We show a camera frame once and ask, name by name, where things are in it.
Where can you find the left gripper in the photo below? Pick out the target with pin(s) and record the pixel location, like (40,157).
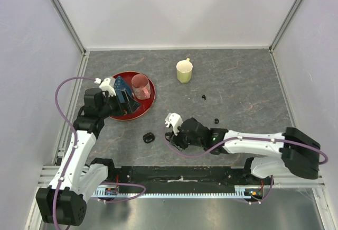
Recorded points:
(132,104)

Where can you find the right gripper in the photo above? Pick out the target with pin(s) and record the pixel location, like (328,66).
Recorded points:
(176,140)

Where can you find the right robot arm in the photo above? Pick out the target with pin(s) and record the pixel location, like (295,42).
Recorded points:
(291,151)

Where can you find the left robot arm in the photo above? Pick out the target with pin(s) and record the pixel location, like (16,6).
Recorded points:
(64,201)

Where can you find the pink glass mug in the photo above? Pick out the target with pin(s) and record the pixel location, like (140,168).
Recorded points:
(141,86)

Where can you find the blue teardrop plate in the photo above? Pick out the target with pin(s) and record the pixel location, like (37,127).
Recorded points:
(121,88)

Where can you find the yellow ceramic mug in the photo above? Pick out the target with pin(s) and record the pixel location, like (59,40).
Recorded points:
(184,70)

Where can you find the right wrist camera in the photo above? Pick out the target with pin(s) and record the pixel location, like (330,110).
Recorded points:
(174,121)

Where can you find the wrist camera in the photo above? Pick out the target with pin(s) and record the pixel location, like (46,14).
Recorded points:
(174,121)
(107,86)

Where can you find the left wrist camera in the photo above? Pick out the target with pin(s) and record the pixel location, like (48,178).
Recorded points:
(107,86)

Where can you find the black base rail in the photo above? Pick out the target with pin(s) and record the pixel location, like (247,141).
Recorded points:
(185,180)

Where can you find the slotted cable duct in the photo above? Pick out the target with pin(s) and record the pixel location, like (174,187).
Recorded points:
(106,192)

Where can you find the left aluminium frame post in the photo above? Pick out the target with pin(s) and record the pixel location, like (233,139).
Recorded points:
(68,25)

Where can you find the aluminium frame post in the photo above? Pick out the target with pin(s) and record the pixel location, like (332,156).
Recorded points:
(68,25)
(285,24)

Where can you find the right aluminium frame post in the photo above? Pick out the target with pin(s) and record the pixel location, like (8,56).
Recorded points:
(285,24)

